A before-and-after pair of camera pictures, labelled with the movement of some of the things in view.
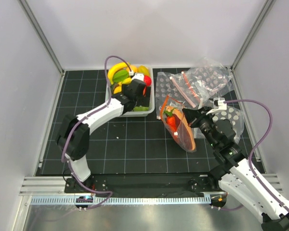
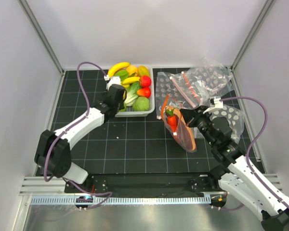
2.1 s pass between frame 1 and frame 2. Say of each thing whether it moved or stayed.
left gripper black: moved
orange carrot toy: stayed
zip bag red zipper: stayed
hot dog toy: stayed
